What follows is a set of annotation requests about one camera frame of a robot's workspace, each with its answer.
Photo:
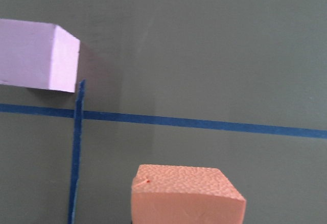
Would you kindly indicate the orange foam cube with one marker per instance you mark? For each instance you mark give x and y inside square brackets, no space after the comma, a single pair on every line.
[184,194]

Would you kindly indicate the brown paper table cover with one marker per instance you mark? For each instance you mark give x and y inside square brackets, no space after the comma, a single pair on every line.
[245,61]

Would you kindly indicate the pink foam cube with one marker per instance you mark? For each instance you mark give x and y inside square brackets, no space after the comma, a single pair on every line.
[38,55]

